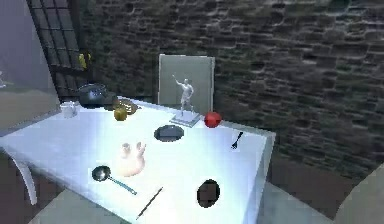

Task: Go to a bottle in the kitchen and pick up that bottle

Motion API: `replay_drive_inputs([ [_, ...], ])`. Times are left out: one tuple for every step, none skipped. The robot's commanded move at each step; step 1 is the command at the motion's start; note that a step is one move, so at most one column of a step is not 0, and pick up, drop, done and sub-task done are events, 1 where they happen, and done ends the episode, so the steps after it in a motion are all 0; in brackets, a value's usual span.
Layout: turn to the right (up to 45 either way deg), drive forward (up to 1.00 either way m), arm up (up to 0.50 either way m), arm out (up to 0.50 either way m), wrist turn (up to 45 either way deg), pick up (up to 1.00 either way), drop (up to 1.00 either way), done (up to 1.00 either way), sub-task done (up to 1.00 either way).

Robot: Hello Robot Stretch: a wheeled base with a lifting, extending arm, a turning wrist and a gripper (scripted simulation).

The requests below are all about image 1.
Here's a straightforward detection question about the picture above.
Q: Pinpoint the dark round plate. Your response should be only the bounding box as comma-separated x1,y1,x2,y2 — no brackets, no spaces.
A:
153,124,185,143

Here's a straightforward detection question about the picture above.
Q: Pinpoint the black fork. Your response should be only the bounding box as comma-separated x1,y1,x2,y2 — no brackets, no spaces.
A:
230,131,244,150

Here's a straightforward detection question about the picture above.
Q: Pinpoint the black cooking pot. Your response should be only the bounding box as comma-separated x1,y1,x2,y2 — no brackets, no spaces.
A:
69,83,110,110

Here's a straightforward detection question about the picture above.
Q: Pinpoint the grey human statue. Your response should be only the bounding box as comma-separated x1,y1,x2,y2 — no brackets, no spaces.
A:
169,73,203,128

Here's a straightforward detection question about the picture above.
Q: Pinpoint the dark grid window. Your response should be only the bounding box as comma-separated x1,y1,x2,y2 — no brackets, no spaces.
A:
26,0,91,101

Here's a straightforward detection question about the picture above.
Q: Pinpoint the yellow green apple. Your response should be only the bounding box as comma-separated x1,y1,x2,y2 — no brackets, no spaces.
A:
113,106,128,122

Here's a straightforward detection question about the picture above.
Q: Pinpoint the thin dark pencil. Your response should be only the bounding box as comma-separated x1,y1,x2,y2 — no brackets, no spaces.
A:
135,186,164,221

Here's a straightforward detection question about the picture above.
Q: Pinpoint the red apple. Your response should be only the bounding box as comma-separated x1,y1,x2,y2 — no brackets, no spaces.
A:
203,111,223,129

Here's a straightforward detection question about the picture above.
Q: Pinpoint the blue handled ladle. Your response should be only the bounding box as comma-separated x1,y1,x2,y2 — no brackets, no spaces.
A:
91,165,138,196

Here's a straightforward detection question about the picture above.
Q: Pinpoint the white cup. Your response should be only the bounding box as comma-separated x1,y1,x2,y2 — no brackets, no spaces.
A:
59,101,80,119

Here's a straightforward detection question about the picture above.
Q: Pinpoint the white table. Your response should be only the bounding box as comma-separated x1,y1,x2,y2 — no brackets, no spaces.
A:
0,95,277,224

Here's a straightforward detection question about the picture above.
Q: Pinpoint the dark oval bowl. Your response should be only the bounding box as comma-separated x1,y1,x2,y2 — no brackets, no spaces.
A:
196,178,221,209

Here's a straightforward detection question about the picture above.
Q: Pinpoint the pale green chair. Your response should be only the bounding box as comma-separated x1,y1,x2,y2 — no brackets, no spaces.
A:
28,188,133,224
257,162,384,224

